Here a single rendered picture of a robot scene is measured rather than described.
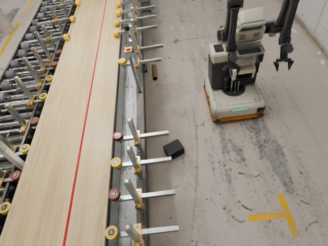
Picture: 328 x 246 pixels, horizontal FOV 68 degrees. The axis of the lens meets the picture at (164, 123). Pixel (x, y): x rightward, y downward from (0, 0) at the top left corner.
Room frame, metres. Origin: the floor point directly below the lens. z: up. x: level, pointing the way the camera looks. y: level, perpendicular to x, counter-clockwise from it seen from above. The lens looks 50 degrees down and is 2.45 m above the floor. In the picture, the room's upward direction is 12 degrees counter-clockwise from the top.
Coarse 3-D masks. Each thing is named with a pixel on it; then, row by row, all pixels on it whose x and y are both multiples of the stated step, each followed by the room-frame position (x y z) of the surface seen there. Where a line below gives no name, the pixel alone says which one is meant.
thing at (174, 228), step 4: (148, 228) 0.50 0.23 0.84; (152, 228) 0.49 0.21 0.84; (156, 228) 0.49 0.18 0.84; (160, 228) 0.48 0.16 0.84; (164, 228) 0.48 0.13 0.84; (168, 228) 0.47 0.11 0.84; (172, 228) 0.47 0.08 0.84; (176, 228) 0.46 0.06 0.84; (120, 232) 0.51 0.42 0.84; (124, 232) 0.51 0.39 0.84; (144, 232) 0.48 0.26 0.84; (148, 232) 0.48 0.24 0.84; (152, 232) 0.47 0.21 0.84; (156, 232) 0.47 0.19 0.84; (160, 232) 0.46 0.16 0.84; (164, 232) 0.46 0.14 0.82; (120, 236) 0.49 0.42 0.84; (124, 236) 0.48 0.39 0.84; (128, 236) 0.48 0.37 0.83
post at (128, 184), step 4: (124, 180) 0.71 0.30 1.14; (128, 180) 0.70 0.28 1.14; (124, 184) 0.68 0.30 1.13; (128, 184) 0.68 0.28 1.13; (132, 184) 0.71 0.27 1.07; (128, 188) 0.68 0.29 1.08; (132, 188) 0.68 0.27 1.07; (132, 192) 0.68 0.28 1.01; (136, 192) 0.70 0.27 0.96; (132, 196) 0.68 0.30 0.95; (136, 196) 0.68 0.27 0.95; (136, 200) 0.68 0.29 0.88; (140, 200) 0.70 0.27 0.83
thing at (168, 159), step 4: (144, 160) 0.99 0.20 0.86; (148, 160) 0.99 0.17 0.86; (152, 160) 0.98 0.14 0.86; (156, 160) 0.97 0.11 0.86; (160, 160) 0.97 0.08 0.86; (164, 160) 0.96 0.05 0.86; (168, 160) 0.95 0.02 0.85; (124, 164) 0.99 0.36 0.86; (128, 164) 0.99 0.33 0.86; (132, 164) 0.98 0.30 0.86; (144, 164) 0.97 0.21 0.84; (116, 168) 0.99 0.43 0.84
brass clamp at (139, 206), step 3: (141, 189) 0.78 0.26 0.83; (138, 192) 0.76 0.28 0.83; (141, 192) 0.76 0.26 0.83; (141, 195) 0.73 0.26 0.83; (141, 198) 0.71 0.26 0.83; (141, 201) 0.69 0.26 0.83; (135, 204) 0.68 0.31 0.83; (138, 204) 0.68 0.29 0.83; (141, 204) 0.67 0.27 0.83; (135, 207) 0.66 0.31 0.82; (138, 207) 0.66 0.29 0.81; (141, 207) 0.65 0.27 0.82
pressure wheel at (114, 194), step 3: (111, 189) 0.79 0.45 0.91; (114, 189) 0.78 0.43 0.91; (117, 189) 0.78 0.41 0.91; (108, 192) 0.77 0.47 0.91; (111, 192) 0.77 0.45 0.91; (114, 192) 0.76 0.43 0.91; (117, 192) 0.76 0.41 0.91; (108, 195) 0.75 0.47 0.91; (111, 195) 0.74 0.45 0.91; (114, 195) 0.74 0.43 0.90; (117, 195) 0.73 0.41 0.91; (120, 195) 0.74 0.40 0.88; (111, 198) 0.72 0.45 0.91; (114, 198) 0.72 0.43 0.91; (117, 198) 0.72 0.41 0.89
